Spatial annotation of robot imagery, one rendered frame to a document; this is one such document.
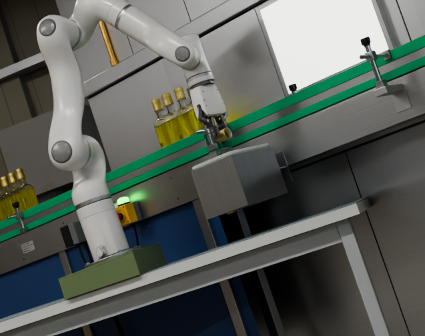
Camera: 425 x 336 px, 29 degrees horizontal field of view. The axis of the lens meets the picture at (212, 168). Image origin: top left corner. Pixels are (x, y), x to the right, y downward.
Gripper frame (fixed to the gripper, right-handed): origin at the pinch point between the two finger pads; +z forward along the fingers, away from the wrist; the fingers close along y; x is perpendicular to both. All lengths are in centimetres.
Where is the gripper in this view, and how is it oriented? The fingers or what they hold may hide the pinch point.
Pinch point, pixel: (219, 132)
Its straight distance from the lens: 257.6
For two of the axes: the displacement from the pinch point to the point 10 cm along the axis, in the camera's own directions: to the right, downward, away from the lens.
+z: 3.4, 9.4, -0.9
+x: 7.0, -3.2, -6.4
